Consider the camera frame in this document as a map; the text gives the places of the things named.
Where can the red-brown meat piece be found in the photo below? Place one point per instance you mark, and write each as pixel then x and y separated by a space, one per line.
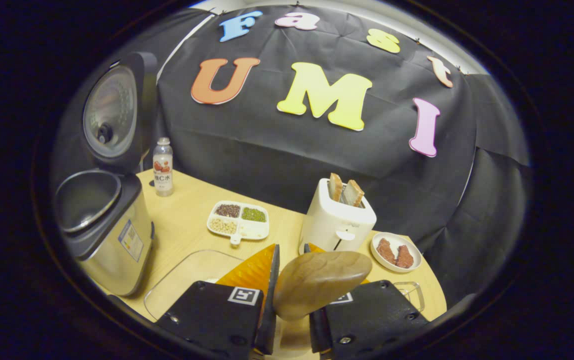
pixel 386 251
pixel 404 257

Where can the clear plastic drink bottle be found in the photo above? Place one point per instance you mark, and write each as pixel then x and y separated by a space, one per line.
pixel 163 175

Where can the white toaster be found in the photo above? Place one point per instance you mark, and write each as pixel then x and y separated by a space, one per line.
pixel 332 225

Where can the wooden spoon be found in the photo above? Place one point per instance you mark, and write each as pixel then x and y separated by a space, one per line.
pixel 317 280

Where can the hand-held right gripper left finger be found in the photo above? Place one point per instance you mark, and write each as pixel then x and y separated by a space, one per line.
pixel 269 300

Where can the toast slice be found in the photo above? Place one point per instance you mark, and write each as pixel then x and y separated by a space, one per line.
pixel 335 187
pixel 353 194

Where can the black backdrop cloth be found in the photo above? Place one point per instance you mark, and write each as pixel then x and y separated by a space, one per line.
pixel 287 150

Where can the white round plate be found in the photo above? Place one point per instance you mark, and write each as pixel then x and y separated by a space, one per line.
pixel 377 260

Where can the dark grey rice cooker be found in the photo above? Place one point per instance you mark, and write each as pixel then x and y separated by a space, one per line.
pixel 112 240

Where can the white divided bean dish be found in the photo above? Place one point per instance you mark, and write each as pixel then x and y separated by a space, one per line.
pixel 239 227

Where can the clear plastic rice container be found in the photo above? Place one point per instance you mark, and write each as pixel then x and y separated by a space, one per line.
pixel 187 280

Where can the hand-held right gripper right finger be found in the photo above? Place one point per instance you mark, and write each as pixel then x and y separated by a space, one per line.
pixel 367 320

